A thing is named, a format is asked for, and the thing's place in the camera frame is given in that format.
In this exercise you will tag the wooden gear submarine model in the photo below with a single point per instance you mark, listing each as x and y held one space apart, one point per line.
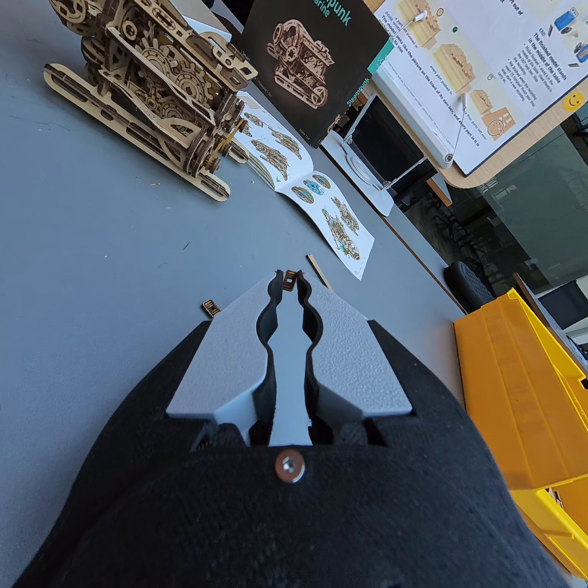
156 92

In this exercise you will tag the yellow smiley sticker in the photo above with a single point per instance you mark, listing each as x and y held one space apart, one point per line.
573 101

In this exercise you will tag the black office chair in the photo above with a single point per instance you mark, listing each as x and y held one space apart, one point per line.
468 285

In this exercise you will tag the open instruction booklet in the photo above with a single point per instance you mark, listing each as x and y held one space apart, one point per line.
294 183

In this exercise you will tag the large yellow storage bin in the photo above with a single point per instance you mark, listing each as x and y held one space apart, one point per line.
500 390

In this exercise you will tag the white clear display stand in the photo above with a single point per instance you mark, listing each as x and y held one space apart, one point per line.
363 179

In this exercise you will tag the wooden display board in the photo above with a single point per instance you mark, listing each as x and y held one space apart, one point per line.
528 138

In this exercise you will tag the black model kit box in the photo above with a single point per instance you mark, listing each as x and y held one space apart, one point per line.
298 69

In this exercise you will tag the white poster rail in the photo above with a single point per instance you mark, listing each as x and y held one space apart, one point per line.
413 115

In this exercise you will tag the small slotted wooden part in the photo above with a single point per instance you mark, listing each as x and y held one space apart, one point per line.
289 280
210 308

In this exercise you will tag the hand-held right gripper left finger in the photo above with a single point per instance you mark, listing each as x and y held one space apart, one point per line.
220 367

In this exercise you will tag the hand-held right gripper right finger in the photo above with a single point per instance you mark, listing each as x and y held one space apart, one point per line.
353 367

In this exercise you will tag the printed instruction sheet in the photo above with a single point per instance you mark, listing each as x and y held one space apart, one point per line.
496 59

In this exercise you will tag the thin wooden stick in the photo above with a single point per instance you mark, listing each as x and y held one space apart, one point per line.
316 267

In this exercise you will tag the white paper sheet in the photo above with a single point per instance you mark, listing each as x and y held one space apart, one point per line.
209 27

